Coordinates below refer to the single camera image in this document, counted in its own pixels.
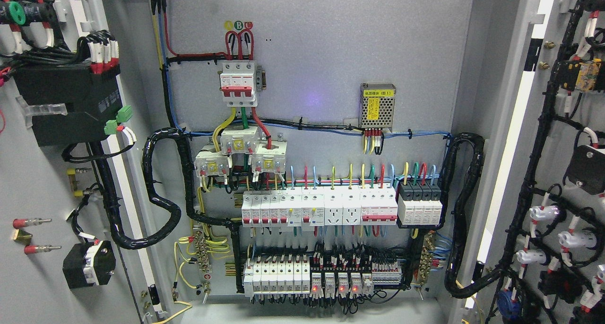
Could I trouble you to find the grey cabinet door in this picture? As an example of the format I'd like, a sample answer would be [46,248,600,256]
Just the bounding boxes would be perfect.
[1,0,175,324]
[462,0,604,324]

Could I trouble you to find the white current transformers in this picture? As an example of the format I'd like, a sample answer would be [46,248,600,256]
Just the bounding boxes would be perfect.
[194,125,287,179]

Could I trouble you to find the white socket breaker row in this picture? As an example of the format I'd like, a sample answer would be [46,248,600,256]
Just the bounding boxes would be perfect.
[241,185,398,231]

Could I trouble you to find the perforated metal power supply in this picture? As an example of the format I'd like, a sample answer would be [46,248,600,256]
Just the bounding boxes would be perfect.
[359,83,396,129]

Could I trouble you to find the red white main breaker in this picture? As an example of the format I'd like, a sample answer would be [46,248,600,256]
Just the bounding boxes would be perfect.
[220,60,266,108]

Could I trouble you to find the white lower breaker row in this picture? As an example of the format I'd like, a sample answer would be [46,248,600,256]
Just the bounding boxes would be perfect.
[243,257,311,298]

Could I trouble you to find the black white surge protector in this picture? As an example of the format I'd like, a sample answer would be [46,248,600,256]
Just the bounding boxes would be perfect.
[397,182,444,230]

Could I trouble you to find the relay terminal row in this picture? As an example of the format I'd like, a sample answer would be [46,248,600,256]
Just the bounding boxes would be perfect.
[309,245,403,303]

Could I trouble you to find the black digital power meter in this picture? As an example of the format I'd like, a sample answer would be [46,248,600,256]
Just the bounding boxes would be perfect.
[13,61,122,147]

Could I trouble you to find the black right cable conduit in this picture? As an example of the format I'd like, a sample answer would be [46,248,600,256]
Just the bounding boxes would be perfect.
[444,133,509,300]

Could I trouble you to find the black cable conduit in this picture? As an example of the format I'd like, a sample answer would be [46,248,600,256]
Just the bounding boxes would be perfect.
[90,128,244,294]
[444,133,509,300]

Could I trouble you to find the black left cable conduit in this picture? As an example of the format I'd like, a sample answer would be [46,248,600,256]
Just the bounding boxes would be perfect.
[90,128,244,294]

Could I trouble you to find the yellow terminal post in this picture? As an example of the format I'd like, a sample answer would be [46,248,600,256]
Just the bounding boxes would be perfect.
[66,167,95,198]

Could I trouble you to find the white rotary selector switch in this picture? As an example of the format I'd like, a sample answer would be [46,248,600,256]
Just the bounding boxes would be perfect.
[62,240,115,289]

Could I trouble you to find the red terminal post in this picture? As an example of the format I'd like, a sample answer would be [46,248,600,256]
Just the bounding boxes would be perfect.
[12,218,62,255]

